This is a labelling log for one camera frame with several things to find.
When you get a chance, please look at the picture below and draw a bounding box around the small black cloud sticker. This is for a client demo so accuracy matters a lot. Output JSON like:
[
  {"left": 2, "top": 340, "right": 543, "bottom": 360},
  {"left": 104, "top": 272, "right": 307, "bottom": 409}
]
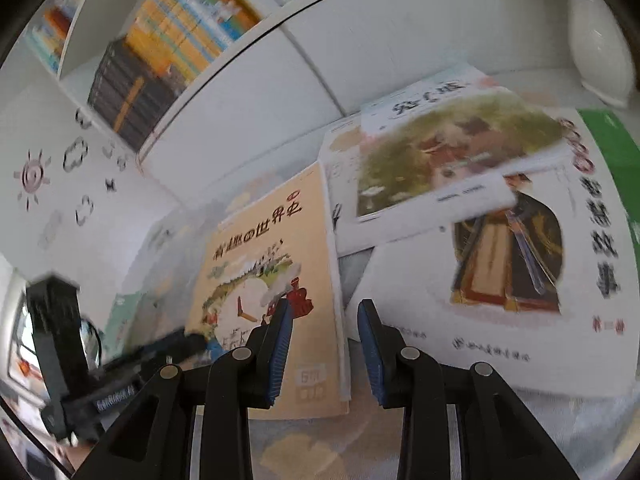
[
  {"left": 62, "top": 137, "right": 90, "bottom": 173},
  {"left": 75, "top": 195, "right": 96, "bottom": 226}
]

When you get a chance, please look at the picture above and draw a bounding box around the white ceramic vase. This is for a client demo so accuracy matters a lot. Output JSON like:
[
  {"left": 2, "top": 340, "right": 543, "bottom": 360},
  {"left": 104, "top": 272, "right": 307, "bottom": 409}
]
[{"left": 565, "top": 0, "right": 636, "bottom": 108}]

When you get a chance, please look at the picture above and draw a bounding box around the painting cover book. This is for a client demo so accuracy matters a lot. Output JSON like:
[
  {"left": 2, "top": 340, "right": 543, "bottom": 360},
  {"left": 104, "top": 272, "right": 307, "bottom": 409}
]
[{"left": 355, "top": 62, "right": 573, "bottom": 223}]

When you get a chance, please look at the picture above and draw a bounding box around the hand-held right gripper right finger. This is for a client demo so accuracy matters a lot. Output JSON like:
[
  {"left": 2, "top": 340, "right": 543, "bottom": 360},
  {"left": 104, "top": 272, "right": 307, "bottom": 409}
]
[{"left": 356, "top": 298, "right": 581, "bottom": 480}]

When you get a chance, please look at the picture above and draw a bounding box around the red sun wall sticker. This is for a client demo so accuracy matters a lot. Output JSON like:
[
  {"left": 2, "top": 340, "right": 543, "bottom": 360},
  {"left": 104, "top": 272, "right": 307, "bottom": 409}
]
[{"left": 14, "top": 150, "right": 53, "bottom": 211}]

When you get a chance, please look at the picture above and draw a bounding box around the beige illustrated book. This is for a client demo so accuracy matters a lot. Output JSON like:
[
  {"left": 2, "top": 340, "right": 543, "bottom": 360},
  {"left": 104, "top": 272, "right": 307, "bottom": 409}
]
[{"left": 184, "top": 161, "right": 352, "bottom": 422}]

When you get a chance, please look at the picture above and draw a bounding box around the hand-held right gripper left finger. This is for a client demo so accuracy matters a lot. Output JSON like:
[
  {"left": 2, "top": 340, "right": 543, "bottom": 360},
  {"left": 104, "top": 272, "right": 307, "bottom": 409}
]
[{"left": 70, "top": 297, "right": 295, "bottom": 480}]

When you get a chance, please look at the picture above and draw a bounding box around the row of thin shelf books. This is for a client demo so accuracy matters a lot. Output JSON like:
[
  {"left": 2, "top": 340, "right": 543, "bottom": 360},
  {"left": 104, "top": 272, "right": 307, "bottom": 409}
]
[{"left": 27, "top": 0, "right": 101, "bottom": 73}]

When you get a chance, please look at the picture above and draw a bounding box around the white robed man book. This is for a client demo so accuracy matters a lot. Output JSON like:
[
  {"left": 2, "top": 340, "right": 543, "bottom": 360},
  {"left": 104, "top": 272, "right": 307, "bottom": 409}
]
[{"left": 345, "top": 107, "right": 640, "bottom": 411}]

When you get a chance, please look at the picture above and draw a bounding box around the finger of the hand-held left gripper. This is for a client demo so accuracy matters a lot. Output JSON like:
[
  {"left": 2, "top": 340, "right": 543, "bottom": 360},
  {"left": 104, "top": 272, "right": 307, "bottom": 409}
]
[{"left": 106, "top": 331, "right": 209, "bottom": 379}]

